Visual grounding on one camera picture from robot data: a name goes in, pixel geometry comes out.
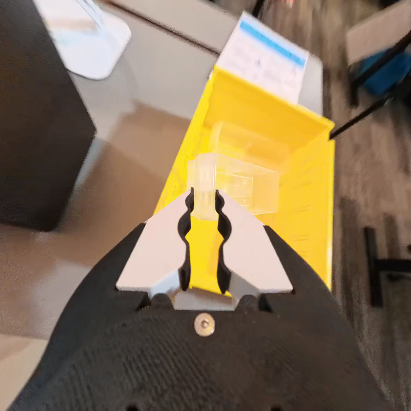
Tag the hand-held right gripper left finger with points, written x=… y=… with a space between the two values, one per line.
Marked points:
x=154 y=257

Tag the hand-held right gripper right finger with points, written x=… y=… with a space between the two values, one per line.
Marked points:
x=257 y=257

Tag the yellow storage bin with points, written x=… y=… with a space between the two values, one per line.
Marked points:
x=308 y=208

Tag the clear plastic drawer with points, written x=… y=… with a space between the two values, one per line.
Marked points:
x=244 y=183
x=250 y=141

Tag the black drawer cabinet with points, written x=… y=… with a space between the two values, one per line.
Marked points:
x=38 y=128

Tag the grey desk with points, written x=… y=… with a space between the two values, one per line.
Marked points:
x=154 y=74

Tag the white desk stand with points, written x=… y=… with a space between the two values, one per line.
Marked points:
x=96 y=54

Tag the black table foot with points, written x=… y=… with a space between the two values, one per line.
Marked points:
x=374 y=273

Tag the printed paper sheet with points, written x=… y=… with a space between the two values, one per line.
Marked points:
x=257 y=74

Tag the blue container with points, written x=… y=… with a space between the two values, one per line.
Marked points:
x=388 y=74

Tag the black metal frame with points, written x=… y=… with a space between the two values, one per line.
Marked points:
x=359 y=120

